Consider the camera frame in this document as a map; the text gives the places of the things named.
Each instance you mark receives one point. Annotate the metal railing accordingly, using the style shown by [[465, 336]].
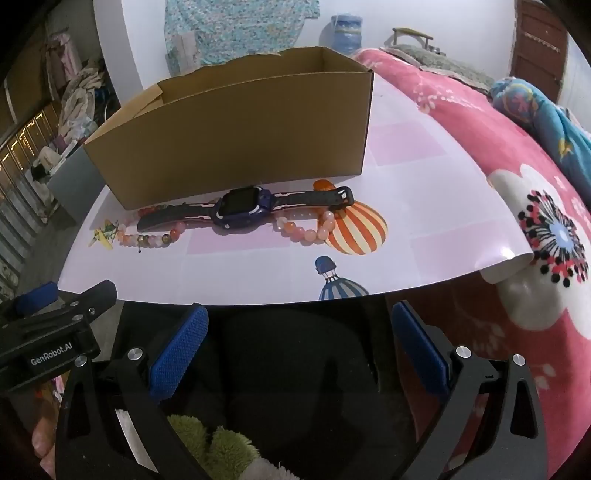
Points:
[[18, 152]]

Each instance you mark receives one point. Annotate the brown wooden door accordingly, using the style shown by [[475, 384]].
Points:
[[538, 46]]

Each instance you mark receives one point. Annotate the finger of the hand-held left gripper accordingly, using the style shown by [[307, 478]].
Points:
[[34, 297], [94, 295]]

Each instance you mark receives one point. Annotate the blue printed blanket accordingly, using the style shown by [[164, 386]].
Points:
[[531, 110]]

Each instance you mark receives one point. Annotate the teal patterned wall cloth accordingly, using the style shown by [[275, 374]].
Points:
[[240, 27]]

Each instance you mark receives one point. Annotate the person's left hand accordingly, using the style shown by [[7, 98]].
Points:
[[44, 441]]

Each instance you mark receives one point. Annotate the brown cardboard box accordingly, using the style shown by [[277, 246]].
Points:
[[231, 138]]

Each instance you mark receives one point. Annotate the pale pink balloon print mat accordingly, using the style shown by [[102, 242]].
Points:
[[415, 207]]

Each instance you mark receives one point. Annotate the pile of clothes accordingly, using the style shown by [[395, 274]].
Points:
[[81, 101]]

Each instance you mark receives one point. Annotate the pink floral blanket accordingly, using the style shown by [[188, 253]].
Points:
[[485, 138]]

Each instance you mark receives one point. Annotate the grey board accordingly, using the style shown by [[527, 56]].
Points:
[[74, 184]]

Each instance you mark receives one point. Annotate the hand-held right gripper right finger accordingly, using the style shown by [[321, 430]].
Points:
[[420, 350]]

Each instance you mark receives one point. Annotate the wooden chair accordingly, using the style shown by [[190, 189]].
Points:
[[411, 31]]

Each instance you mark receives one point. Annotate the grey pillow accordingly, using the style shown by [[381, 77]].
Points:
[[434, 57]]

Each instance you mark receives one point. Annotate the purple smartwatch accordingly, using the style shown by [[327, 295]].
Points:
[[240, 207]]

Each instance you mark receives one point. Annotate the blue water jug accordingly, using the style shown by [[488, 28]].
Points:
[[346, 34]]

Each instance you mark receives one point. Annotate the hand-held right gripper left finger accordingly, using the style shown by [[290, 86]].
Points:
[[180, 355]]

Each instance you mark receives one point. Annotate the green plush cloth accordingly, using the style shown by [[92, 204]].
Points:
[[221, 447]]

